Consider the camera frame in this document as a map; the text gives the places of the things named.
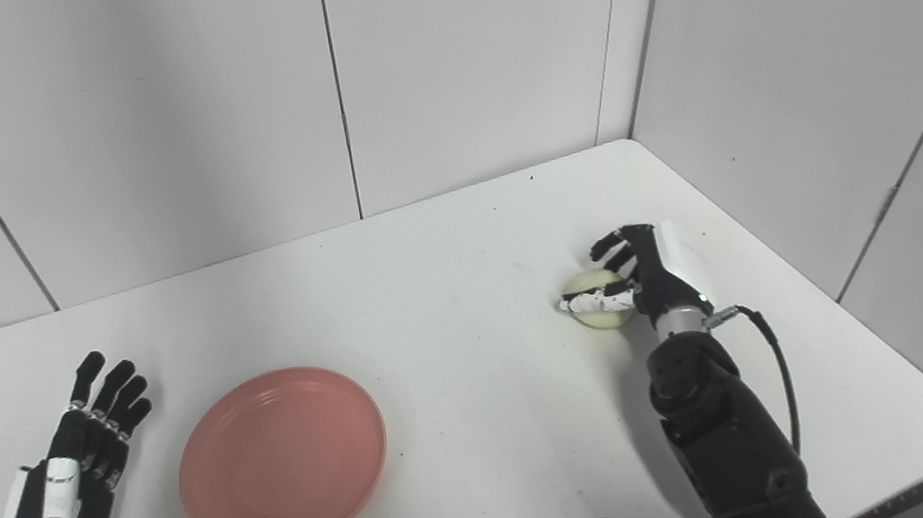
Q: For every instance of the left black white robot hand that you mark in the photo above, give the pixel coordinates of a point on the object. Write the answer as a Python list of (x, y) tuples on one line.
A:
[(89, 513)]

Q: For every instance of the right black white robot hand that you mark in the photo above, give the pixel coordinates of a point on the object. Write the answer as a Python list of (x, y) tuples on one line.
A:
[(660, 277)]

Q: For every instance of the cream steamed bun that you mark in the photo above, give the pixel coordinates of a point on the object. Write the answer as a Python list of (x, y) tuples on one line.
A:
[(601, 318)]

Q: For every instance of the pink round plate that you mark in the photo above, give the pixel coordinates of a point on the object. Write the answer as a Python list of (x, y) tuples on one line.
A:
[(283, 461)]

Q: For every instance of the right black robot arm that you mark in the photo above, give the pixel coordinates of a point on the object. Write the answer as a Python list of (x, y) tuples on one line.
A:
[(725, 429)]

